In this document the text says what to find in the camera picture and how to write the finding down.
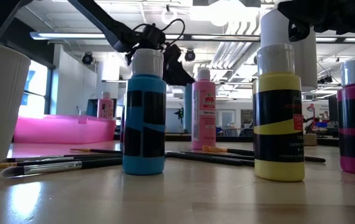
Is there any large pink paint bottle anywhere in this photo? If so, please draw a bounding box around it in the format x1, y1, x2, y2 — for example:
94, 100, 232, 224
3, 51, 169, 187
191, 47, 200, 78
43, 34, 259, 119
97, 91, 114, 119
191, 68, 217, 151

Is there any white ring light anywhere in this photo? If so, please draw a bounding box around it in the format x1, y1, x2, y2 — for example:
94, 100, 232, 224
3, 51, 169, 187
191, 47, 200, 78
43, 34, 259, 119
160, 7, 178, 26

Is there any small light blue paint bottle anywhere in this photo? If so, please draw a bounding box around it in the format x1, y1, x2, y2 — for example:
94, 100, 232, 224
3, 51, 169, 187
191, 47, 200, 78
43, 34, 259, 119
122, 48, 167, 176

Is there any black monitor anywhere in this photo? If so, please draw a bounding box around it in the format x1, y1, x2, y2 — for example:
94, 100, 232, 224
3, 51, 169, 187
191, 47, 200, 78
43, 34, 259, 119
86, 98, 118, 119

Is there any pink plastic tray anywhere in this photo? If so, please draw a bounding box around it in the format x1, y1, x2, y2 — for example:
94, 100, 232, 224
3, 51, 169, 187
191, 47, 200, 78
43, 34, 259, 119
13, 114, 118, 145

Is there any brown cardboard box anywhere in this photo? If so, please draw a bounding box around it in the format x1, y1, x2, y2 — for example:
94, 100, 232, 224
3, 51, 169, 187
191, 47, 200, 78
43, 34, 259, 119
303, 133, 318, 146

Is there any long ceiling light bar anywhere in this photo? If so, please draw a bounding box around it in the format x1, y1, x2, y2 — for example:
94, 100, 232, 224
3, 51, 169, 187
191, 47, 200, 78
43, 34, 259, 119
29, 30, 355, 44

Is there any table lamp white shade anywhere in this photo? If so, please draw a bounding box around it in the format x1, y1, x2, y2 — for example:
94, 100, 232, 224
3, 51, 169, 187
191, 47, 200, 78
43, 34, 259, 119
259, 7, 318, 92

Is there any small yellow paint bottle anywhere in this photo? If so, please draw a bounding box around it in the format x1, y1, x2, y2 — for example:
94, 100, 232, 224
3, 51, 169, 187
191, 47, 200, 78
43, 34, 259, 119
252, 42, 306, 183

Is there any flat paintbrush silver ferrule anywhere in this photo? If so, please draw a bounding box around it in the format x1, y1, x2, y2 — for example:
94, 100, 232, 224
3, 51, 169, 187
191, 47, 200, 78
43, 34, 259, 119
0, 158, 124, 180

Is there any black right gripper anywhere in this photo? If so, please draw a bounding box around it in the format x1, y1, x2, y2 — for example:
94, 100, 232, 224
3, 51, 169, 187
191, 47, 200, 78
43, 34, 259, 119
277, 0, 355, 43

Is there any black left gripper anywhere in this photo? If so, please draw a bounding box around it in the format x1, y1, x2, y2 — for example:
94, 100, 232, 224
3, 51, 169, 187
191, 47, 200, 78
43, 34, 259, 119
124, 23, 196, 87

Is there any white ribbed cup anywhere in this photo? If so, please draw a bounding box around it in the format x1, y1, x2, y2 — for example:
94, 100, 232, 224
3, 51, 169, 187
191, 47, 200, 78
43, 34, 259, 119
0, 39, 32, 166

